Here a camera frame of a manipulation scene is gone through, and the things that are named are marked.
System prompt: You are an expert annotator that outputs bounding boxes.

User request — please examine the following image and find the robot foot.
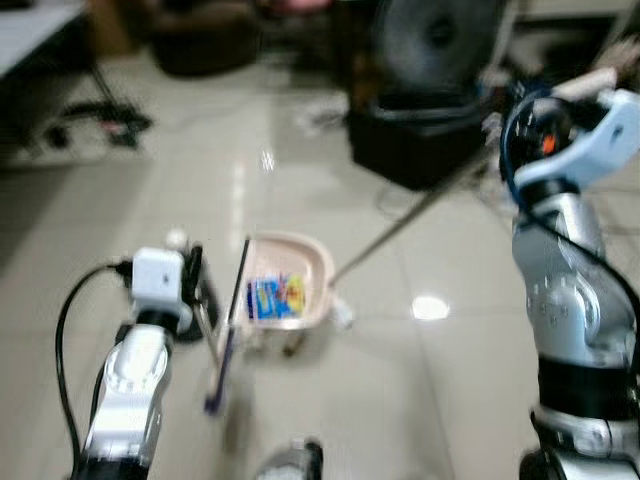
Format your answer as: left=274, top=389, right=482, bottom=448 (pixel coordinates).
left=254, top=438, right=325, bottom=480

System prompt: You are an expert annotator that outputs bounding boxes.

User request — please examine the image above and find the broom with long thin handle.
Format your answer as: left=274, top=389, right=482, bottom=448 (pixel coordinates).
left=326, top=67, right=620, bottom=332

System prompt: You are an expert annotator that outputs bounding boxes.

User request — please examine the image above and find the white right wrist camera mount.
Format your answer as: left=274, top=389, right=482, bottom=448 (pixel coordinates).
left=518, top=89, right=640, bottom=194

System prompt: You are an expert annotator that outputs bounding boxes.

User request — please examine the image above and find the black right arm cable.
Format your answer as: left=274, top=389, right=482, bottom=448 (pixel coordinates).
left=499, top=92, right=640, bottom=311

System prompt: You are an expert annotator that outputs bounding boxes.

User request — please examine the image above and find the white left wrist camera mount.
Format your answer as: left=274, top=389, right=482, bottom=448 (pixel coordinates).
left=131, top=247, right=187, bottom=307

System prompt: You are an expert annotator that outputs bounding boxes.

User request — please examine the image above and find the white cable bundle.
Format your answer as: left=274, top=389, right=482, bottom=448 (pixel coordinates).
left=294, top=98, right=348, bottom=138

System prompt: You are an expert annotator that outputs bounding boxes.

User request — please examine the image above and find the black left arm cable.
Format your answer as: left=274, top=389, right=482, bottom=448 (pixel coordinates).
left=55, top=260, right=134, bottom=469

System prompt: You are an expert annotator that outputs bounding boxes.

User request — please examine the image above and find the blue and yellow snack wrapper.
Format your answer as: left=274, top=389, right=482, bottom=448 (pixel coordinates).
left=247, top=274, right=307, bottom=322

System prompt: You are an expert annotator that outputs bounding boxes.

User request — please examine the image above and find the grey table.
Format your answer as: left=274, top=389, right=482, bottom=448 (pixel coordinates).
left=0, top=0, right=93, bottom=79

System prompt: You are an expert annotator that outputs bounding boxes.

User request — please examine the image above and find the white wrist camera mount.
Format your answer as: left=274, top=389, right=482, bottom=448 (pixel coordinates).
left=518, top=89, right=640, bottom=194
left=131, top=247, right=187, bottom=307

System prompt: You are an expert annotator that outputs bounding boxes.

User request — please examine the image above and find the pink dustpan with long handle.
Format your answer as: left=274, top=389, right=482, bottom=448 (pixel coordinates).
left=196, top=231, right=338, bottom=417

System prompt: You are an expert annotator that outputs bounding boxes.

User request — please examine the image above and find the dark bag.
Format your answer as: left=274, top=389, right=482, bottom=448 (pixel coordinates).
left=148, top=0, right=263, bottom=78

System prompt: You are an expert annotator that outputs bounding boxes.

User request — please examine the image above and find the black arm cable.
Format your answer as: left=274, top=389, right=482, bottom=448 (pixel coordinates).
left=55, top=260, right=134, bottom=469
left=499, top=92, right=640, bottom=311

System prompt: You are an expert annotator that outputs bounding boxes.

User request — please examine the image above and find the round black floor fan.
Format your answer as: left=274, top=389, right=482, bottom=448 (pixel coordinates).
left=373, top=0, right=513, bottom=93

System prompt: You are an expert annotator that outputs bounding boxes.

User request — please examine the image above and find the black power strip with cables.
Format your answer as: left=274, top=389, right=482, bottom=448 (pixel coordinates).
left=40, top=98, right=154, bottom=151

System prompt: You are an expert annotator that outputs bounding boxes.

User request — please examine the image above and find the black open box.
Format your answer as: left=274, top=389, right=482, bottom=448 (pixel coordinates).
left=345, top=88, right=503, bottom=192

